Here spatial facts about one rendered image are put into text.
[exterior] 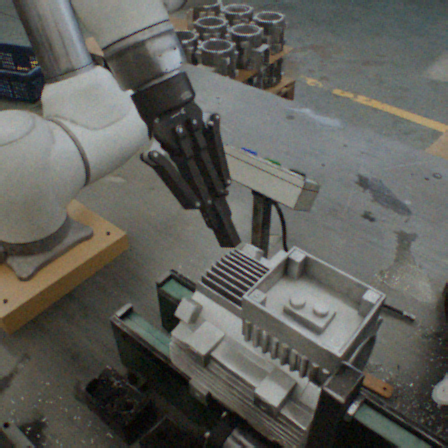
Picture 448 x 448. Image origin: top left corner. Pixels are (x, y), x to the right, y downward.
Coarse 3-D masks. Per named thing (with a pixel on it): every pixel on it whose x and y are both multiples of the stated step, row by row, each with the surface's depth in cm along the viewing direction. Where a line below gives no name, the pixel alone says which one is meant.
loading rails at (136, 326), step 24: (168, 288) 83; (192, 288) 83; (120, 312) 78; (168, 312) 86; (120, 336) 77; (144, 336) 76; (168, 336) 76; (144, 360) 77; (168, 360) 72; (144, 384) 81; (168, 384) 76; (192, 408) 75; (216, 408) 68; (360, 408) 67; (384, 408) 66; (360, 432) 67; (384, 432) 64; (408, 432) 64; (432, 432) 63
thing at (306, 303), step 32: (288, 256) 57; (256, 288) 54; (288, 288) 57; (320, 288) 57; (352, 288) 55; (256, 320) 53; (288, 320) 54; (320, 320) 53; (352, 320) 54; (288, 352) 53; (320, 352) 49; (352, 352) 51; (320, 384) 51
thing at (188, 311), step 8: (248, 248) 66; (256, 248) 66; (256, 256) 66; (184, 304) 59; (192, 304) 59; (200, 304) 60; (176, 312) 59; (184, 312) 59; (192, 312) 58; (200, 312) 60; (184, 320) 59; (192, 320) 59; (376, 328) 57; (312, 384) 51; (304, 392) 51; (312, 392) 51; (304, 400) 51; (312, 400) 50; (312, 408) 50
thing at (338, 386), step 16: (336, 368) 34; (352, 368) 34; (336, 384) 33; (352, 384) 33; (320, 400) 34; (336, 400) 33; (352, 400) 34; (320, 416) 35; (336, 416) 34; (352, 416) 34; (320, 432) 36; (336, 432) 36
